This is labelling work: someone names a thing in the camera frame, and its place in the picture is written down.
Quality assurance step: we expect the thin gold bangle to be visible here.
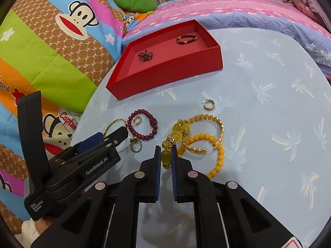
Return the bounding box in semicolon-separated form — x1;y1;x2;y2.
103;118;128;140

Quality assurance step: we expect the colourful monkey print blanket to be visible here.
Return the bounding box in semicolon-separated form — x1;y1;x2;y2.
0;0;132;238

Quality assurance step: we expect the green and gold ring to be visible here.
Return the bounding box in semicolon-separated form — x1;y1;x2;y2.
130;137;143;152

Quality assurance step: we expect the purple pink cloth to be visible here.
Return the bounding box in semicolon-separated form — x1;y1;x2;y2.
290;0;331;31

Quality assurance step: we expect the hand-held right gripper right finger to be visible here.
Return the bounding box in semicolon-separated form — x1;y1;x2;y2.
171;145;303;248

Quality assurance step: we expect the red cardboard box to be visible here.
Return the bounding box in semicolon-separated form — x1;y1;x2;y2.
106;19;223;101

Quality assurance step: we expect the person's left hand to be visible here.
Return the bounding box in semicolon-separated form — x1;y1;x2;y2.
36;217;53;235

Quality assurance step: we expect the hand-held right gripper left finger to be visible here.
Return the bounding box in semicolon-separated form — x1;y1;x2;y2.
31;146;162;248

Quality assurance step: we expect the dark red bead bracelet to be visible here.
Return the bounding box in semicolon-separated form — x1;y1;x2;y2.
127;109;158;140

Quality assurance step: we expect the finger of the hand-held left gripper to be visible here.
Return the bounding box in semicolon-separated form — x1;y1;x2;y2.
76;132;105;153
102;126;129;150

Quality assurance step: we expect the large amber bead bracelet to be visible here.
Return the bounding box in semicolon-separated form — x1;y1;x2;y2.
161;119;192;169

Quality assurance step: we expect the green pillow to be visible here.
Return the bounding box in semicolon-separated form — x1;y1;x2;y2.
114;0;158;13

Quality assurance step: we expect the light blue palm print tablecloth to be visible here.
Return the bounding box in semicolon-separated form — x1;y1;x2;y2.
71;27;331;248

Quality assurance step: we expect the dark brown bead bracelet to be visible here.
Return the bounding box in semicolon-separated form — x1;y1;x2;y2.
176;35;199;45

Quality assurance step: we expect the chunky gold bangle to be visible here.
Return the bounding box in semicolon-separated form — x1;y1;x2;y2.
181;114;224;154

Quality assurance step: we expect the small yellow bead bracelet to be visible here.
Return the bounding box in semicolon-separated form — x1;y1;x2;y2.
177;133;225;179

